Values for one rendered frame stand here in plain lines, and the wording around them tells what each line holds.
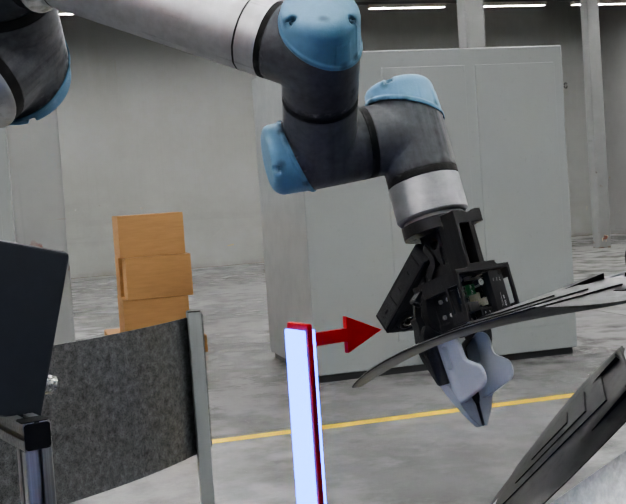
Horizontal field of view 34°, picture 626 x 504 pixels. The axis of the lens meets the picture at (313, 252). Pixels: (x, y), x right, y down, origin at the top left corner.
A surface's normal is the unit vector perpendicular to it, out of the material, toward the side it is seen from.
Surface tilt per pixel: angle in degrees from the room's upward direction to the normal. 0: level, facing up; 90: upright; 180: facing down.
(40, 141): 90
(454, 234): 91
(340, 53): 129
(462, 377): 93
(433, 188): 75
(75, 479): 90
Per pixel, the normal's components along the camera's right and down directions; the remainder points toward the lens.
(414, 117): 0.13, -0.22
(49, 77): 0.84, 0.48
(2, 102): 0.31, 0.69
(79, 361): 0.74, -0.01
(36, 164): 0.26, 0.04
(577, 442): -0.79, -0.60
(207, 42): -0.44, 0.64
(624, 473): -0.33, -0.51
